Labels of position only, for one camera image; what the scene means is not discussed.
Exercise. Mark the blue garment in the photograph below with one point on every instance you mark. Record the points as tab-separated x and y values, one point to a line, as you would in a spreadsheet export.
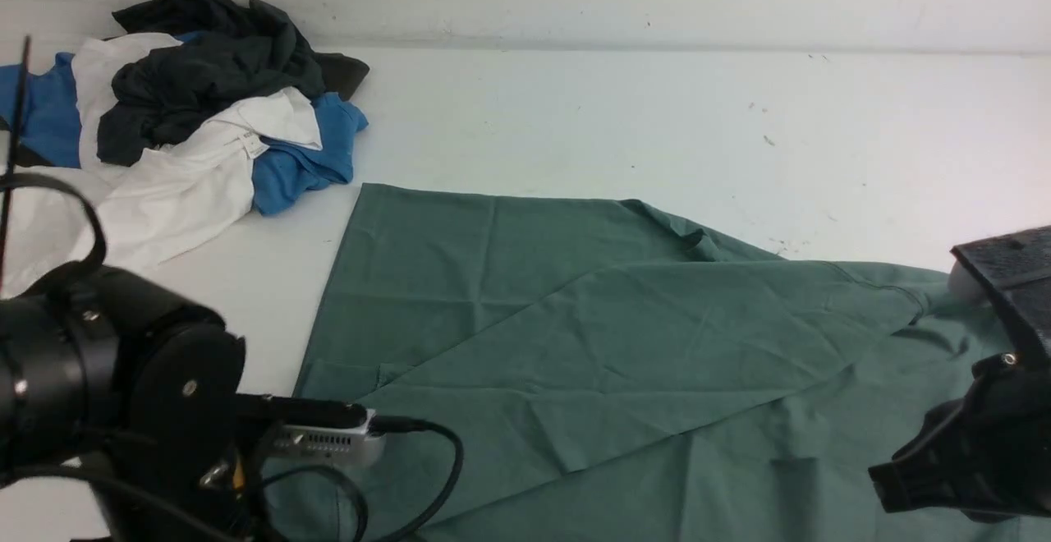
280	175

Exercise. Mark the dark grey garment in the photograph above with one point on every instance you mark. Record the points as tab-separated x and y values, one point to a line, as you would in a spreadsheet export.
232	53

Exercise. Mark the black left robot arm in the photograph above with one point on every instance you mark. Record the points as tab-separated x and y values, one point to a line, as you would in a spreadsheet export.
130	388

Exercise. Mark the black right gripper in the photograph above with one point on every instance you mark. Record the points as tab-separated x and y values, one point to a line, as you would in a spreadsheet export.
985	454

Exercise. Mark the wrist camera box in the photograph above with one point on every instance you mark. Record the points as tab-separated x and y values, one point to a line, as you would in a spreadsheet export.
304	429
1012	273

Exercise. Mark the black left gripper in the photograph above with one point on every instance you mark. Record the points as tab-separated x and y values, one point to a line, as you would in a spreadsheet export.
202	462

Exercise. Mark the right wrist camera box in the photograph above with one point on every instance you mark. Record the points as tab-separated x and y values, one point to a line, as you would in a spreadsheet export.
1012	273

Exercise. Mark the white garment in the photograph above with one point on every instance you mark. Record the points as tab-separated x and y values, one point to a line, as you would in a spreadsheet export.
180	196

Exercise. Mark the green long-sleeve top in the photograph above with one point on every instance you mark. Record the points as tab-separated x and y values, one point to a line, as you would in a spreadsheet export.
617	373

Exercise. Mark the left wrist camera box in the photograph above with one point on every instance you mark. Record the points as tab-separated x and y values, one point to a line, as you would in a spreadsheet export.
304	429

